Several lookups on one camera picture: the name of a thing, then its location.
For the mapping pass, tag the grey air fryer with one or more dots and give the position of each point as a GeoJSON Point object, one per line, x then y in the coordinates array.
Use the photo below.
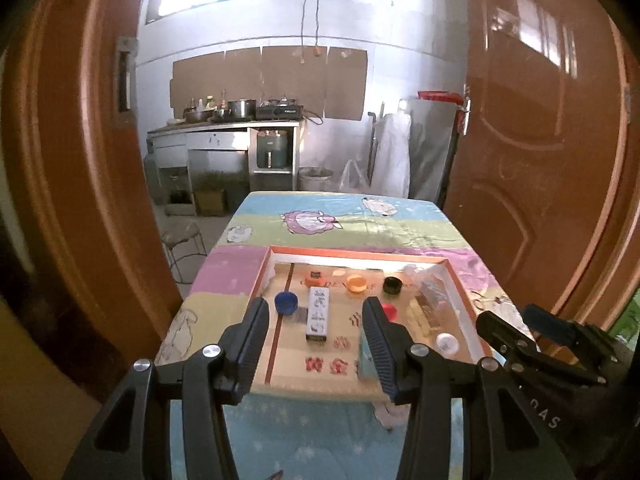
{"type": "Point", "coordinates": [272, 149]}

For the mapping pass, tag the shallow cardboard box tray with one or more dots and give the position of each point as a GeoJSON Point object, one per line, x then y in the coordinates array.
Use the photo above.
{"type": "Point", "coordinates": [295, 360]}

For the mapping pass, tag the wooden door with latch plate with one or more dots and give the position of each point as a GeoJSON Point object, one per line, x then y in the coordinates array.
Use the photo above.
{"type": "Point", "coordinates": [60, 160]}

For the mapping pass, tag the wooden door frame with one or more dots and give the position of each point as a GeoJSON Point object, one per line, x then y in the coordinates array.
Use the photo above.
{"type": "Point", "coordinates": [622, 185]}

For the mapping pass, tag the wooden planter with plants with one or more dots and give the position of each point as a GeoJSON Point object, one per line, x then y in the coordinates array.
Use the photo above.
{"type": "Point", "coordinates": [209, 200]}

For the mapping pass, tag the white plastic bag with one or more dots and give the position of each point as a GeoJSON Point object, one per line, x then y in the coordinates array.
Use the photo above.
{"type": "Point", "coordinates": [354, 176]}

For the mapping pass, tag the black bottle cap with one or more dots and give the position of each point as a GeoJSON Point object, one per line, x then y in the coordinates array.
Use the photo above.
{"type": "Point", "coordinates": [392, 286]}

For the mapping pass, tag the printed sheep blanket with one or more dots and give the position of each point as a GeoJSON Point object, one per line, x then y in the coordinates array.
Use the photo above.
{"type": "Point", "coordinates": [400, 225]}

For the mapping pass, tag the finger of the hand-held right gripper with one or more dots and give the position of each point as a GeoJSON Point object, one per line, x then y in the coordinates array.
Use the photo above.
{"type": "Point", "coordinates": [505, 335]}
{"type": "Point", "coordinates": [550, 322]}

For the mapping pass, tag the plastic covered board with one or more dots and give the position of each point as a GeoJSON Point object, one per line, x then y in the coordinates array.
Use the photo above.
{"type": "Point", "coordinates": [432, 150]}

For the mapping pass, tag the orange cap with black label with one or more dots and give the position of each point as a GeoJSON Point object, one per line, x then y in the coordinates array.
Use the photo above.
{"type": "Point", "coordinates": [314, 276]}

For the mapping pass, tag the round metal stool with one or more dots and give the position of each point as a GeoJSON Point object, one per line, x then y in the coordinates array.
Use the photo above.
{"type": "Point", "coordinates": [181, 234]}

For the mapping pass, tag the red bottle cap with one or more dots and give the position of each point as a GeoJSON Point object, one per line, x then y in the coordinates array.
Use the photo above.
{"type": "Point", "coordinates": [390, 311]}

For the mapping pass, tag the steel cooking pot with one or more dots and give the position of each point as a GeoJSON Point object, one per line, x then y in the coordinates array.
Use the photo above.
{"type": "Point", "coordinates": [241, 109]}

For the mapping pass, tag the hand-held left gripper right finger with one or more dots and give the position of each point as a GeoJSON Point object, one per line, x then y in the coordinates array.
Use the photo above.
{"type": "Point", "coordinates": [377, 350]}

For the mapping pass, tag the plain orange bottle cap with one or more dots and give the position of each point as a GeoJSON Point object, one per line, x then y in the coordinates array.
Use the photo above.
{"type": "Point", "coordinates": [356, 283]}

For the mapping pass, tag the gold lighter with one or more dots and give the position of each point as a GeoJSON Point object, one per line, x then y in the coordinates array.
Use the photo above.
{"type": "Point", "coordinates": [420, 315]}

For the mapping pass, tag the steel kitchen counter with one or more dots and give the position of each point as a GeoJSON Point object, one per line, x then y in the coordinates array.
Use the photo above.
{"type": "Point", "coordinates": [215, 145]}

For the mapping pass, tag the red paper strip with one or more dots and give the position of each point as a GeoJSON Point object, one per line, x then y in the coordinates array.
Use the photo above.
{"type": "Point", "coordinates": [439, 96]}

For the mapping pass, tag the green patterned object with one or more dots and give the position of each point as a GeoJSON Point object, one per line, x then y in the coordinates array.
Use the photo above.
{"type": "Point", "coordinates": [627, 315]}

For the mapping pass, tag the white bottle cap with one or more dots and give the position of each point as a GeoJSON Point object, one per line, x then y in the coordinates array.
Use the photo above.
{"type": "Point", "coordinates": [446, 342]}

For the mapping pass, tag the teal lighter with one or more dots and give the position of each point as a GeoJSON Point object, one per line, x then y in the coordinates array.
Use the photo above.
{"type": "Point", "coordinates": [367, 360]}

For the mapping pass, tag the cardboard sheets on wall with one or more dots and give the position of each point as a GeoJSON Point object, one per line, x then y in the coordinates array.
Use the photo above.
{"type": "Point", "coordinates": [270, 80]}

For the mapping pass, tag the white wrapped panel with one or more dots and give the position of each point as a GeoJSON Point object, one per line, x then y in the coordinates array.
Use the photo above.
{"type": "Point", "coordinates": [394, 150]}

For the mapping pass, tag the white printed lighter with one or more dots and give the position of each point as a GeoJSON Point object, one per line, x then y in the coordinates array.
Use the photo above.
{"type": "Point", "coordinates": [319, 310]}

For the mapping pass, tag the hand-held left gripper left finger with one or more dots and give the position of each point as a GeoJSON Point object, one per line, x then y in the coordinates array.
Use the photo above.
{"type": "Point", "coordinates": [252, 350]}

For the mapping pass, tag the blue bottle cap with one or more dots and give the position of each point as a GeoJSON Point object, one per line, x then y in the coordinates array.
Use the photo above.
{"type": "Point", "coordinates": [286, 302]}

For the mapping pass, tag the black gas stove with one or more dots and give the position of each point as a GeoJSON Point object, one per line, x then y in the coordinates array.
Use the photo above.
{"type": "Point", "coordinates": [280, 111]}

